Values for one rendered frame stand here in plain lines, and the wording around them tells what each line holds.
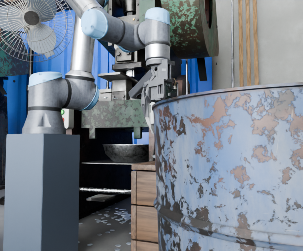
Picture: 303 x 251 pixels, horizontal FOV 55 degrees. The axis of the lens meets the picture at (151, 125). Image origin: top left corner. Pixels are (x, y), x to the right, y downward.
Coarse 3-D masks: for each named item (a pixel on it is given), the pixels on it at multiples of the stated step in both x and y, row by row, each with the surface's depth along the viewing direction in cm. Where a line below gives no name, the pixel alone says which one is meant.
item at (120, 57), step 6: (120, 18) 173; (126, 18) 172; (132, 18) 170; (120, 54) 168; (126, 54) 167; (132, 54) 167; (138, 54) 169; (144, 54) 179; (120, 60) 168; (126, 60) 167; (132, 60) 167; (138, 60) 169; (144, 60) 178
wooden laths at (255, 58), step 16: (240, 0) 259; (240, 16) 256; (256, 16) 252; (240, 32) 254; (256, 32) 249; (240, 48) 251; (256, 48) 247; (240, 64) 249; (256, 64) 245; (240, 80) 246; (256, 80) 242
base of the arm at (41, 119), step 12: (36, 108) 102; (48, 108) 102; (60, 108) 107; (36, 120) 100; (48, 120) 101; (60, 120) 105; (24, 132) 101; (36, 132) 99; (48, 132) 100; (60, 132) 103
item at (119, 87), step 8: (120, 72) 147; (112, 80) 161; (120, 80) 160; (128, 80) 160; (136, 80) 166; (112, 88) 161; (120, 88) 160; (128, 88) 160; (112, 96) 160; (120, 96) 159; (128, 96) 160
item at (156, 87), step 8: (152, 64) 84; (160, 64) 83; (168, 64) 82; (152, 72) 85; (160, 72) 83; (168, 72) 83; (152, 80) 85; (160, 80) 81; (168, 80) 82; (144, 88) 85; (152, 88) 84; (160, 88) 82; (168, 88) 81; (176, 88) 84; (152, 96) 84; (160, 96) 80; (168, 96) 82
